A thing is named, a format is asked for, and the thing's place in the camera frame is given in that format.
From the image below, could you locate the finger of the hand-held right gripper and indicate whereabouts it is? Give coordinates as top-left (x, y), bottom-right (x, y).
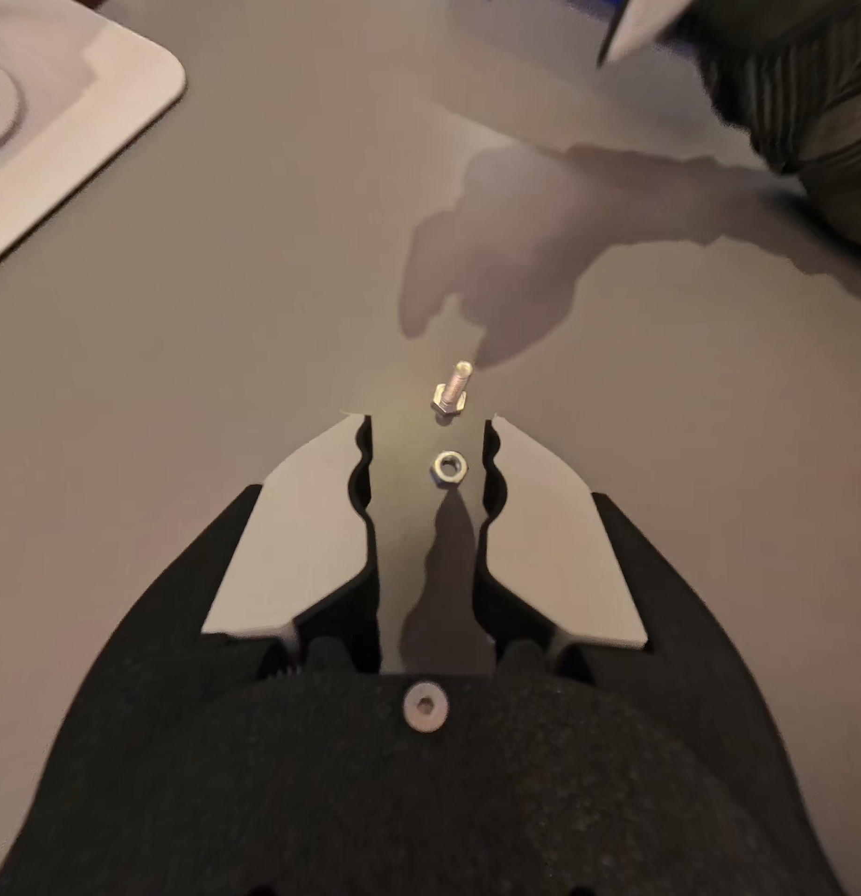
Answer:
top-left (597, 0), bottom-right (693, 69)

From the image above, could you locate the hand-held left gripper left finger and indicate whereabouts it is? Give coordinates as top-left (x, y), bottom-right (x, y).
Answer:
top-left (201, 412), bottom-right (382, 674)

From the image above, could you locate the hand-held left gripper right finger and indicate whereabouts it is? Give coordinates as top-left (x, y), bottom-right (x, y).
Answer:
top-left (472, 413), bottom-right (650, 673)

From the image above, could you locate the silver hex bolt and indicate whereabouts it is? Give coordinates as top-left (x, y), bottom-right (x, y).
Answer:
top-left (430, 360), bottom-right (473, 421)

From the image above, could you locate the person's right forearm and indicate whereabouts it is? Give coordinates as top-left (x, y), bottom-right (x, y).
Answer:
top-left (682, 0), bottom-right (861, 256)

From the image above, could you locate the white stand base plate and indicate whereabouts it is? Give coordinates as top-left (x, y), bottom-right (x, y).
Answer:
top-left (0, 0), bottom-right (188, 274)

